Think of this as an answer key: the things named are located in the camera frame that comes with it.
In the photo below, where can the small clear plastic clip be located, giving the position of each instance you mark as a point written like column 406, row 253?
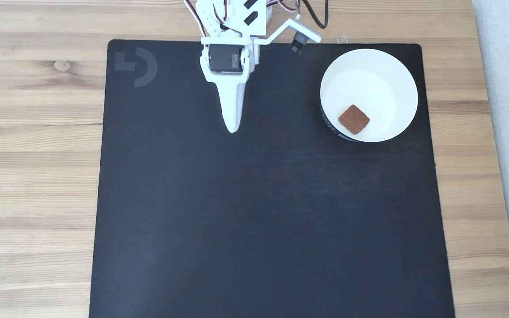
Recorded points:
column 342, row 39

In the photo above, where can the camera board on white mount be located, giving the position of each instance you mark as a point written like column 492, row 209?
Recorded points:
column 281, row 31

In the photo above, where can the black desk mat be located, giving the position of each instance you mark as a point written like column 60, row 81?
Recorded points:
column 237, row 221

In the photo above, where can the white round bowl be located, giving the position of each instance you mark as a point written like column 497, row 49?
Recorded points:
column 378, row 79

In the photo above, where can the orange-brown square biscuit toy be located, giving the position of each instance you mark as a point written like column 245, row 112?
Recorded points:
column 354, row 119

